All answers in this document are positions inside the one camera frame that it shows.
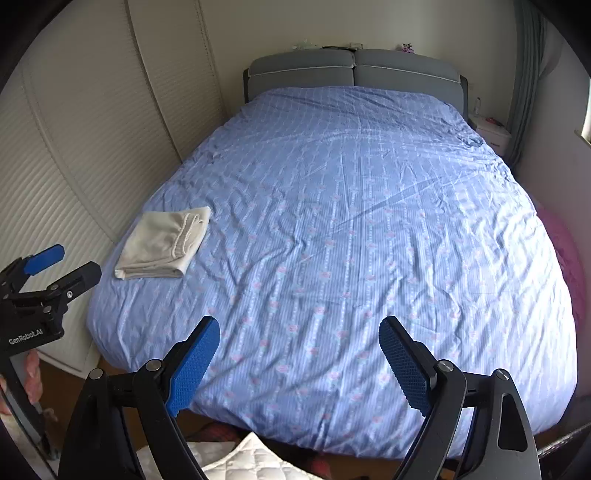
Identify grey-green curtain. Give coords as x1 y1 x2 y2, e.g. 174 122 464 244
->
504 1 547 171

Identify cream louvered wardrobe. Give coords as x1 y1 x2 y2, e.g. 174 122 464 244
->
0 0 228 375

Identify cream pants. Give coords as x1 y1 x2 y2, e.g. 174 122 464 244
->
114 207 211 280

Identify white quilted cloth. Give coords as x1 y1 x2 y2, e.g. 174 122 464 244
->
135 430 316 480

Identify blue floral bed sheet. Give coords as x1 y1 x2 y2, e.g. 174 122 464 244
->
87 87 577 459

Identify window with grille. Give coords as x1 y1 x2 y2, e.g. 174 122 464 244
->
574 78 591 146

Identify white nightstand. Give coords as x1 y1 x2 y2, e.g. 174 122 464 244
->
469 115 511 157

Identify grey upholstered headboard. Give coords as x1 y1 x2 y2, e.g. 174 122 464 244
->
242 48 469 117

